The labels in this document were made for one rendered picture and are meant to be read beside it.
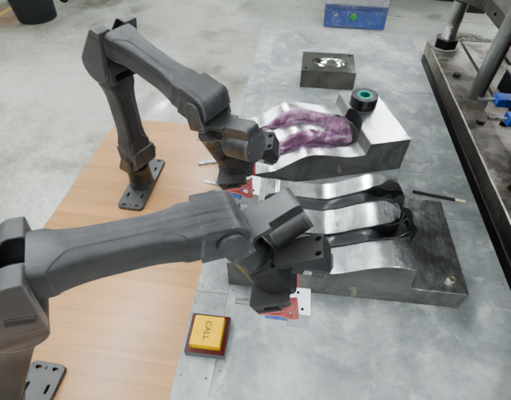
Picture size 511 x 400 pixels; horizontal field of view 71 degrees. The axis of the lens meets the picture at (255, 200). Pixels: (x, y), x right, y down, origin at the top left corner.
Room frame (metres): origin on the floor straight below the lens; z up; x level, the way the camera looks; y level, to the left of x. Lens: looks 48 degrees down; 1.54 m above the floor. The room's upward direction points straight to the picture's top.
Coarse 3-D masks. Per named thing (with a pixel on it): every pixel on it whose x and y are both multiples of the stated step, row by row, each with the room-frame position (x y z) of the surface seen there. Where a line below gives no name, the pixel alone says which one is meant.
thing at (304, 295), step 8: (304, 288) 0.31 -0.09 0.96; (296, 296) 0.30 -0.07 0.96; (304, 296) 0.30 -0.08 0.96; (240, 304) 0.29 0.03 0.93; (248, 304) 0.29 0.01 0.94; (304, 304) 0.28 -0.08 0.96; (288, 312) 0.27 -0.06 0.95; (304, 312) 0.27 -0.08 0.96; (288, 320) 0.27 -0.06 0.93; (296, 320) 0.26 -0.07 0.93; (304, 320) 0.26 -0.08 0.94; (304, 328) 0.26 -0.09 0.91
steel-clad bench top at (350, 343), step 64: (256, 64) 1.42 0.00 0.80; (384, 64) 1.42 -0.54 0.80; (448, 192) 0.69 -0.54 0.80; (256, 320) 0.32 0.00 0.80; (320, 320) 0.32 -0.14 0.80; (384, 320) 0.32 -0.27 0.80; (448, 320) 0.32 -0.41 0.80; (192, 384) 0.20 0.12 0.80; (256, 384) 0.20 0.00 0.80; (320, 384) 0.20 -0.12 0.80; (384, 384) 0.20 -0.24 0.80; (448, 384) 0.20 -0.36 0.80
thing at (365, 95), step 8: (360, 88) 0.99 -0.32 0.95; (368, 88) 0.99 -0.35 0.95; (352, 96) 0.95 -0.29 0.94; (360, 96) 0.95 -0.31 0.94; (368, 96) 0.97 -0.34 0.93; (376, 96) 0.95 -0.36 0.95; (352, 104) 0.94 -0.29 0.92; (360, 104) 0.92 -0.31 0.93; (368, 104) 0.92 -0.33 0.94; (376, 104) 0.94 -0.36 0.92
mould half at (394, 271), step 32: (320, 192) 0.61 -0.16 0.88; (352, 192) 0.59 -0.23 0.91; (320, 224) 0.51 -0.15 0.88; (352, 224) 0.49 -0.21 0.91; (416, 224) 0.53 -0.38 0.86; (352, 256) 0.41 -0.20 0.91; (384, 256) 0.39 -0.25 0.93; (416, 256) 0.44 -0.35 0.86; (448, 256) 0.44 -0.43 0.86; (320, 288) 0.38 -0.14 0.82; (384, 288) 0.37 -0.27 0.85; (416, 288) 0.36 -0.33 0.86; (448, 288) 0.36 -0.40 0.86
